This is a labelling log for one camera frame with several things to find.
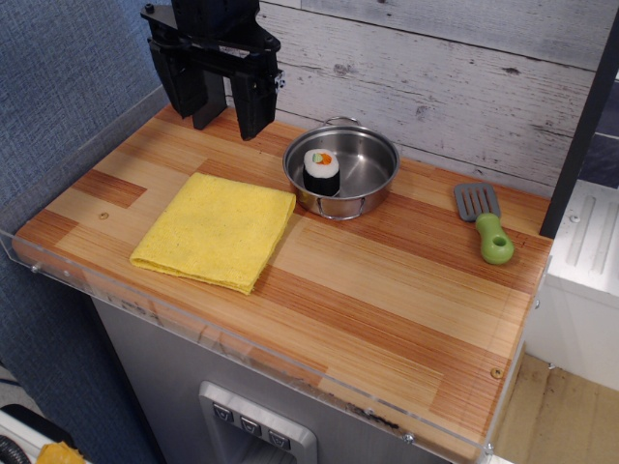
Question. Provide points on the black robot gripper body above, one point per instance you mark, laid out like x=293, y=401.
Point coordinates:
x=220, y=37

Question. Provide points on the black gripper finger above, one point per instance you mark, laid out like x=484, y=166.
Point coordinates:
x=182, y=81
x=255, y=90

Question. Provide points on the grey spatula green handle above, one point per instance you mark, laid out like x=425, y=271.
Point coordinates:
x=477, y=203

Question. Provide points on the yellow folded cloth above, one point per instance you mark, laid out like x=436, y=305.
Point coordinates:
x=217, y=231

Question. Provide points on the toy sushi roll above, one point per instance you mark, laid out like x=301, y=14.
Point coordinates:
x=321, y=172

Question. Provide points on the small steel pot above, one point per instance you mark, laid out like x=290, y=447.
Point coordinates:
x=368, y=164

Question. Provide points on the clear acrylic table guard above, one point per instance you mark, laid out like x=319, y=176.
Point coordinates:
x=392, y=316

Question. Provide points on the grey toy fridge cabinet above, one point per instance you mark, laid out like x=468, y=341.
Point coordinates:
x=166, y=370

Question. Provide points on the silver dispenser button panel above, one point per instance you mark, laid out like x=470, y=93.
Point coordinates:
x=243, y=431

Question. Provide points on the white ribbed side counter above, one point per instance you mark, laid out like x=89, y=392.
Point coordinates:
x=574, y=322

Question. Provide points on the yellow object bottom left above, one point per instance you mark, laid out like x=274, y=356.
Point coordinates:
x=59, y=453

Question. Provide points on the black left shelf post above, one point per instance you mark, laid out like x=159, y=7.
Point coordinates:
x=211, y=99

